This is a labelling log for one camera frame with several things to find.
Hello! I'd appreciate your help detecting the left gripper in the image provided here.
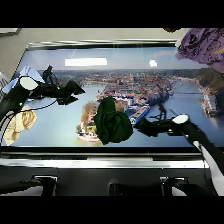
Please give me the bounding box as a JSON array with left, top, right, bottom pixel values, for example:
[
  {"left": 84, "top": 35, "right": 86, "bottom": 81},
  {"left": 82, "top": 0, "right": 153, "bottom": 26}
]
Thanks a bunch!
[{"left": 37, "top": 79, "right": 86, "bottom": 106}]

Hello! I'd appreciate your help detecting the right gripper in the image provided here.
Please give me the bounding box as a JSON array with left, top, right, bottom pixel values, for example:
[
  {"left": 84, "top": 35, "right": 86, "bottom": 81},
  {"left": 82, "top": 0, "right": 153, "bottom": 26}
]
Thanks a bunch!
[{"left": 134, "top": 117, "right": 174, "bottom": 138}]

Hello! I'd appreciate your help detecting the dark green garment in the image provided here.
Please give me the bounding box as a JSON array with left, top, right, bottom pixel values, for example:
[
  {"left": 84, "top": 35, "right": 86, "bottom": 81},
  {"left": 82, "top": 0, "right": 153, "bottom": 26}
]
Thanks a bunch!
[{"left": 93, "top": 95, "right": 135, "bottom": 146}]

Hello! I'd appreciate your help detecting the light blue garment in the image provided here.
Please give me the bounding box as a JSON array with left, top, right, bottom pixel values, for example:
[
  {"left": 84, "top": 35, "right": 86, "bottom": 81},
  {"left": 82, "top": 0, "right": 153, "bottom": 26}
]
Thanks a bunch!
[{"left": 1, "top": 65, "right": 46, "bottom": 95}]

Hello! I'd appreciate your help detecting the cream garment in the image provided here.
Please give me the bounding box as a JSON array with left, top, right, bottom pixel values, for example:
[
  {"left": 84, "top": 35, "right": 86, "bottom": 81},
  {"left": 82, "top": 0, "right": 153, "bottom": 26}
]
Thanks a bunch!
[{"left": 3, "top": 107, "right": 38, "bottom": 147}]

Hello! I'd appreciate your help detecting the purple printed garment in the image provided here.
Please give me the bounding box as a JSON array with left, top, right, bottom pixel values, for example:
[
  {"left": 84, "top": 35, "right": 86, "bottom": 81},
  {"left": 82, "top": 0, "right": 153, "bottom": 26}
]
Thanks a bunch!
[{"left": 175, "top": 27, "right": 224, "bottom": 74}]

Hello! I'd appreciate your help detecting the black cable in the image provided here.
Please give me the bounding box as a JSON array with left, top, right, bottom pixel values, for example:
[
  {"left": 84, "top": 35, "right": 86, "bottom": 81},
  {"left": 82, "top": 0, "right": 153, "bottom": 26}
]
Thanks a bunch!
[{"left": 0, "top": 99, "right": 58, "bottom": 143}]

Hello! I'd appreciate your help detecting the silver frame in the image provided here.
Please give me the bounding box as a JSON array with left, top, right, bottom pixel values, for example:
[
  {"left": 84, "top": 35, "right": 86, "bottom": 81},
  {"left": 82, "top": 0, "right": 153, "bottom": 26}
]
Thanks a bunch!
[{"left": 0, "top": 150, "right": 212, "bottom": 197}]

